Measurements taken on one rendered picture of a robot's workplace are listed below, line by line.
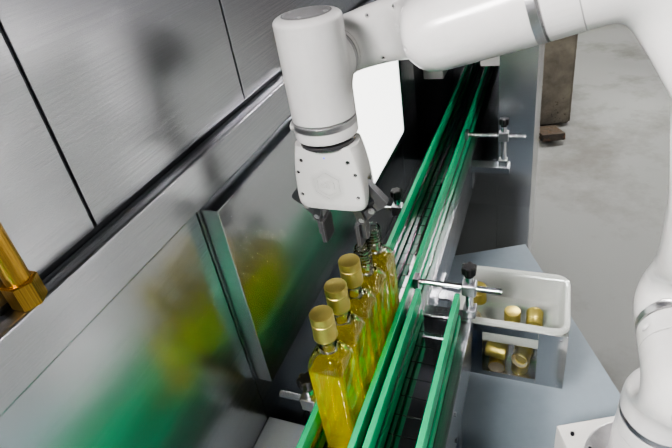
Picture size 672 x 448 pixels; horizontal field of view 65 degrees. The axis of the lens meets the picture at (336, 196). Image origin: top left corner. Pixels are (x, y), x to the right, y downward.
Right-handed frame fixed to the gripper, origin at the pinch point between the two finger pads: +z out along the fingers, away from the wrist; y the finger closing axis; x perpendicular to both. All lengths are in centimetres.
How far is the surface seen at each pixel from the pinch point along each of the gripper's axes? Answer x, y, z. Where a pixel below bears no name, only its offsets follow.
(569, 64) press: 319, 33, 93
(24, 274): -36.6, -12.4, -20.8
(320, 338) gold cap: -13.4, 0.0, 8.9
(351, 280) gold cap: -1.8, 0.5, 8.5
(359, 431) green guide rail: -15.5, 4.2, 25.6
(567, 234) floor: 190, 38, 140
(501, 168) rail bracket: 81, 14, 36
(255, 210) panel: -3.7, -12.0, -4.7
